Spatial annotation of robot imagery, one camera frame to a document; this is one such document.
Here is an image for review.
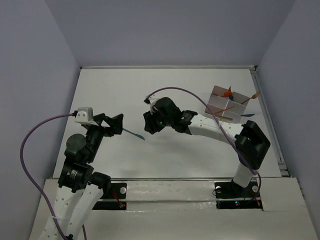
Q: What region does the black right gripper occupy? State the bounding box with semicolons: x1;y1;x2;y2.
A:
143;106;174;134

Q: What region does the teal plastic knife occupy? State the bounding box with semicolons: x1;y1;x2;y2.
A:
122;128;145;141

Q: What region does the yellow-orange chopstick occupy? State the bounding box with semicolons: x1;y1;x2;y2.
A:
215;115;233;121

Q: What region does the orange plastic spoon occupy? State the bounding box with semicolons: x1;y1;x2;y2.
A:
213;91;233;98

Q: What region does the red-orange chopstick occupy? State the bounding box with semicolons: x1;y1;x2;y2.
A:
214;106;235;115

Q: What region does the dark blue plastic knife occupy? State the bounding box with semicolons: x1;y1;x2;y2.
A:
240;113;255;118

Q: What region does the copper fork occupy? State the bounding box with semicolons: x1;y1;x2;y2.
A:
241;91;260;105

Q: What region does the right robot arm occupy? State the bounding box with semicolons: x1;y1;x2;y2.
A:
143;97;271;196

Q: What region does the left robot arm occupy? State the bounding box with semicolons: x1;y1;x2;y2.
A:
39;107;124;240

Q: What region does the white divided utensil container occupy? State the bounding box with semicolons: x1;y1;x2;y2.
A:
207;85;249;124

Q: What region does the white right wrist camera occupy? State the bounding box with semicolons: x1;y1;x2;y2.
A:
144;97;159;114

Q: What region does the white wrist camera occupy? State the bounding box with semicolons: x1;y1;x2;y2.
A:
74;107;94;125
144;97;159;114

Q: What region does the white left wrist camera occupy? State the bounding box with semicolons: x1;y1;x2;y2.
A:
74;107;94;125

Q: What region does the aluminium table edge rail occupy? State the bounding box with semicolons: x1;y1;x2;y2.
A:
80;65;256;71

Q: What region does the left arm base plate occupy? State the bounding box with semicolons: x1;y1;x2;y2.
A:
92;182;127;211

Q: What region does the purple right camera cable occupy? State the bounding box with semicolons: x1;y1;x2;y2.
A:
144;87;263;198

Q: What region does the purple camera cable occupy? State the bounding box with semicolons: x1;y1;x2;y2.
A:
19;112;88;240
144;87;263;198

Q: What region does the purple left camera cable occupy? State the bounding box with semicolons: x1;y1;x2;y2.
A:
19;112;88;240

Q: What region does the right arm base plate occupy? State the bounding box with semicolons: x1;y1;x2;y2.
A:
212;181;263;210

